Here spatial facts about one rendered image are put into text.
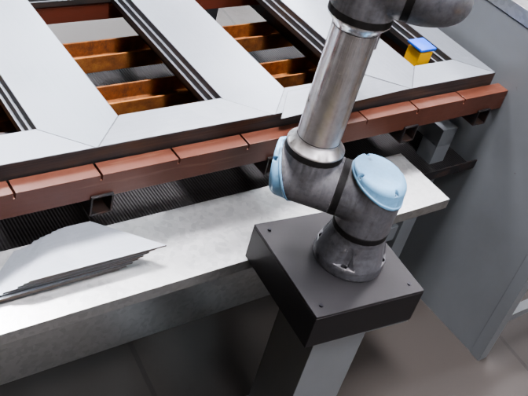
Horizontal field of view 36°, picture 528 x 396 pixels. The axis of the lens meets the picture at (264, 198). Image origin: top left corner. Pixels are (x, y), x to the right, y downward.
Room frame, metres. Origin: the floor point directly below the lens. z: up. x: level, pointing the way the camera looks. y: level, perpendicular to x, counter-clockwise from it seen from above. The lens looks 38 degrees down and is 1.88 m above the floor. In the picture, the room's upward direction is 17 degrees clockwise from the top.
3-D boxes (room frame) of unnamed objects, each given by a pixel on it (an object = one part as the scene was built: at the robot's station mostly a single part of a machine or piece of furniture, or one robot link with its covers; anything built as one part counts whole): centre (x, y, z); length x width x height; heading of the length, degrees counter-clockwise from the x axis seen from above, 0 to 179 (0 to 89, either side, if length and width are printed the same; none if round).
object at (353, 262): (1.32, -0.20, 0.82); 0.15 x 0.15 x 0.10
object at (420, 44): (2.15, -0.30, 0.88); 0.06 x 0.06 x 0.02; 44
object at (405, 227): (2.14, -0.45, 0.34); 0.06 x 0.06 x 0.68; 44
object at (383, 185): (1.32, -0.20, 0.94); 0.13 x 0.12 x 0.14; 86
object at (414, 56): (2.15, -0.30, 0.78); 0.05 x 0.05 x 0.19; 44
